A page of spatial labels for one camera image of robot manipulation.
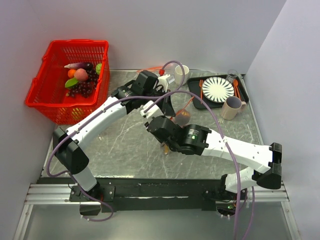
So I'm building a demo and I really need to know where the clear zip bag orange zipper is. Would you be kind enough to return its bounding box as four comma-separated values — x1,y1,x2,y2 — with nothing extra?
162,96,196,155

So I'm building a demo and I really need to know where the dark red apple toy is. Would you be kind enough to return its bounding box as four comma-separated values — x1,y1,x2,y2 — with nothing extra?
174,109,191,127

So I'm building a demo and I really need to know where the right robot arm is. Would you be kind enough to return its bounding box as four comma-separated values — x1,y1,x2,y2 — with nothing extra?
145,115,282,199

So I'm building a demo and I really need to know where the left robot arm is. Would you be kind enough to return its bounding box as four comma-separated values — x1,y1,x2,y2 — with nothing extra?
50,70,170,201

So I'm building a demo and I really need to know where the white mug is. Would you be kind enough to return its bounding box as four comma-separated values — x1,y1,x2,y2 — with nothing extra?
174,65,190,86

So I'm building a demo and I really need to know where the green lime toy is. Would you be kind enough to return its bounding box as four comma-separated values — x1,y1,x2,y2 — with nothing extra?
95,63,102,75

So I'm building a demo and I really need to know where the orange plastic fork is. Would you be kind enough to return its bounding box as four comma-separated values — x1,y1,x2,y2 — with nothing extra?
199,79,204,105

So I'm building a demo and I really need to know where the purple grapes toy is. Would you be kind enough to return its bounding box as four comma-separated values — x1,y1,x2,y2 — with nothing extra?
66,69,99,98

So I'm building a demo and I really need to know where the purple eggplant toy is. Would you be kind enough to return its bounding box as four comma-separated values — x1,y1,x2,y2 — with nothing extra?
64,62,94,70

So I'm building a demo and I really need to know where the striped white plate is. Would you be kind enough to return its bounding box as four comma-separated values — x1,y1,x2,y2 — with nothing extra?
202,76,235,103

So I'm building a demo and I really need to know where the pink peach toy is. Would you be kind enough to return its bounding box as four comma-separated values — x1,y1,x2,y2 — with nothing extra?
73,68,89,82

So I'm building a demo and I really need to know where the beige mug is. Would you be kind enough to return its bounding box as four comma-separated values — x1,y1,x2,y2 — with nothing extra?
220,96,247,121

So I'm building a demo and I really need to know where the red plastic basket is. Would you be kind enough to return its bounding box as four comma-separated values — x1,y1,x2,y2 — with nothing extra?
25,39,110,125

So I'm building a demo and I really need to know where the small orange fruit toy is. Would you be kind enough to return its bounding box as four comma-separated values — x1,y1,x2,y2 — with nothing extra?
67,69,76,79

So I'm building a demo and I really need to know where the green leaf toy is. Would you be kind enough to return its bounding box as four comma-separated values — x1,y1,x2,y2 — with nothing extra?
64,77,78,89

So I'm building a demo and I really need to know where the orange plastic spoon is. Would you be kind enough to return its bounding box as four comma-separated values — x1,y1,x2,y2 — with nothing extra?
233,79,241,100

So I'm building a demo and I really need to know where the clear drinking glass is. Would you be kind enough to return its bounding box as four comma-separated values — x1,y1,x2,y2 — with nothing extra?
226,69,238,84

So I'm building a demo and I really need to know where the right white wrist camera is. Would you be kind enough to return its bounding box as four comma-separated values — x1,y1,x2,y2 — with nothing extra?
140,100,164,120

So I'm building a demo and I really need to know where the aluminium rail frame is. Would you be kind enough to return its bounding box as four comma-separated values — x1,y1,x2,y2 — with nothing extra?
13,72,300,240

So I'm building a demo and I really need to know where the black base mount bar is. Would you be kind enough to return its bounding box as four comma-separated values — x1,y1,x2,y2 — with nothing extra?
68,174,248,216

